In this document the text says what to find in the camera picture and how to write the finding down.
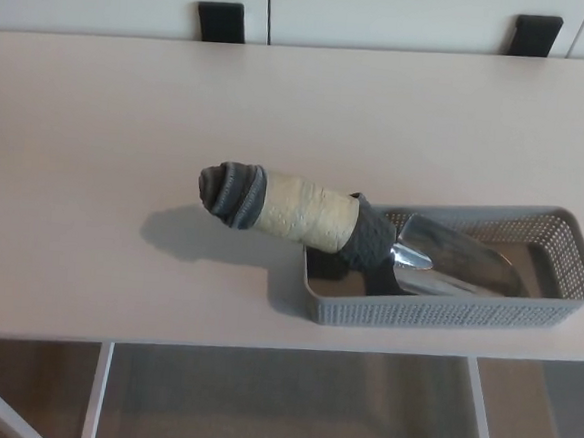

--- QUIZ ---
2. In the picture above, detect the metal shovel with handle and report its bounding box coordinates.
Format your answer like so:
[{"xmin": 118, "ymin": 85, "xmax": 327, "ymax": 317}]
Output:
[{"xmin": 189, "ymin": 158, "xmax": 529, "ymax": 306}]

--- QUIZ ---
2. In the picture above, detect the white desk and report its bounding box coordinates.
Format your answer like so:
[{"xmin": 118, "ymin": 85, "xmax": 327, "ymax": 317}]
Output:
[{"xmin": 0, "ymin": 20, "xmax": 584, "ymax": 438}]

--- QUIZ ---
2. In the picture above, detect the grey perforated plastic basket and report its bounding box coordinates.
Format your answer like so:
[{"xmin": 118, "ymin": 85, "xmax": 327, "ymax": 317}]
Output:
[{"xmin": 298, "ymin": 188, "xmax": 584, "ymax": 345}]

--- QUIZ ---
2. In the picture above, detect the white cabinet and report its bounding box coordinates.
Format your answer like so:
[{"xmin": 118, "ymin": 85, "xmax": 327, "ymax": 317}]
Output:
[{"xmin": 0, "ymin": 0, "xmax": 584, "ymax": 73}]

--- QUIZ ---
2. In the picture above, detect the black cabinet handle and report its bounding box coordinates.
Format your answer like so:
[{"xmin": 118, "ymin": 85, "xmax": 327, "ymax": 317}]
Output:
[
  {"xmin": 508, "ymin": 13, "xmax": 564, "ymax": 59},
  {"xmin": 194, "ymin": 0, "xmax": 249, "ymax": 45}
]

